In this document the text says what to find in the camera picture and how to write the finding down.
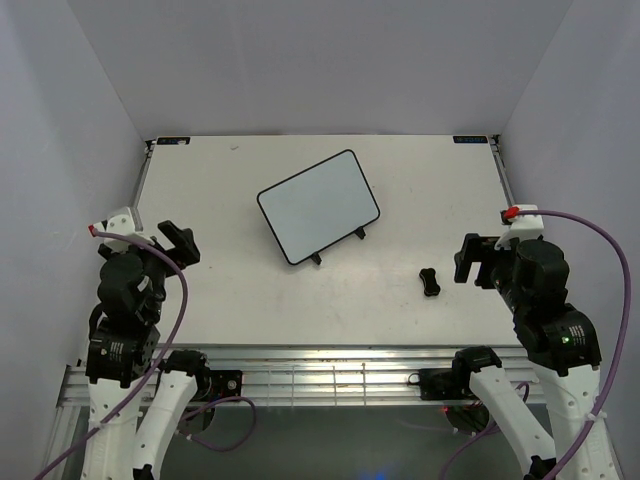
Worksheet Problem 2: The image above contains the black whiteboard eraser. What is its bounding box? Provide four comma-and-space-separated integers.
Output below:
419, 268, 441, 298

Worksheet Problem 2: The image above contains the white black-framed whiteboard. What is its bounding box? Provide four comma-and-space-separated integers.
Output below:
256, 149, 381, 266

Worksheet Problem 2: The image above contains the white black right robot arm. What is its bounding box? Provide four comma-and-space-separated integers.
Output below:
451, 233, 620, 479

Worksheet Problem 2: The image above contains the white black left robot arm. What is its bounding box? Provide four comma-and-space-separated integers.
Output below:
81, 213, 212, 479

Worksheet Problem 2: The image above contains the blue left corner label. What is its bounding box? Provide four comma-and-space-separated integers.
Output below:
156, 137, 191, 146

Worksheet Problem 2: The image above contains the blue corner label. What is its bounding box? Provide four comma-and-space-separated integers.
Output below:
156, 137, 191, 146
452, 135, 489, 144

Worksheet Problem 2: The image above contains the blue right corner label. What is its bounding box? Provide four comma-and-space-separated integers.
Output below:
452, 135, 489, 144

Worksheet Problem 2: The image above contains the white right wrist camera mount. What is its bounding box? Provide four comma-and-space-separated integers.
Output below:
494, 204, 544, 251

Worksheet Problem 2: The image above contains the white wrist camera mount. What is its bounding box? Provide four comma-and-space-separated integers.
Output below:
88, 206, 153, 259
494, 204, 544, 251

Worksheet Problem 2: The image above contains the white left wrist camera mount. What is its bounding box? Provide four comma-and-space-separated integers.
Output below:
88, 206, 153, 259

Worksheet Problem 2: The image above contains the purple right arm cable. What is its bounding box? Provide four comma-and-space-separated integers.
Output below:
439, 209, 630, 480

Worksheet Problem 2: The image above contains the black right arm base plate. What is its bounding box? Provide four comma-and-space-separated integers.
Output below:
407, 368, 477, 401

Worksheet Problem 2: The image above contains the wire whiteboard easel stand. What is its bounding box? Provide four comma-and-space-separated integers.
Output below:
309, 226, 367, 266

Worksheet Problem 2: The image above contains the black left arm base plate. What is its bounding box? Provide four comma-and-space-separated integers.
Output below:
199, 369, 243, 402

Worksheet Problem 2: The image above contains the aluminium table frame rail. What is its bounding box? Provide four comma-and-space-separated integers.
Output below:
57, 344, 601, 409

